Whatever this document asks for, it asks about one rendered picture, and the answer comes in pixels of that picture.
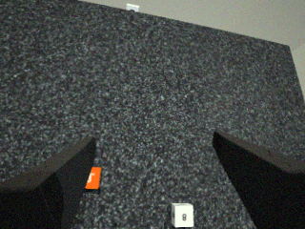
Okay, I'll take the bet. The orange block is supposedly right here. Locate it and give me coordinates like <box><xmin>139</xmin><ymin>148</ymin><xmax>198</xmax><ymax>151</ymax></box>
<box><xmin>86</xmin><ymin>168</ymin><xmax>101</xmax><ymax>189</ymax></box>

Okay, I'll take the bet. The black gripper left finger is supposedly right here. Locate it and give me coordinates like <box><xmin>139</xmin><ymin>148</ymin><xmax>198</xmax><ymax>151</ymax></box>
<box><xmin>0</xmin><ymin>136</ymin><xmax>96</xmax><ymax>229</ymax></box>

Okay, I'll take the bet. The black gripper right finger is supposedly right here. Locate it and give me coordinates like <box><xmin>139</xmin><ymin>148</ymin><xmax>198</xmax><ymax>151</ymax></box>
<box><xmin>213</xmin><ymin>131</ymin><xmax>305</xmax><ymax>229</ymax></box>

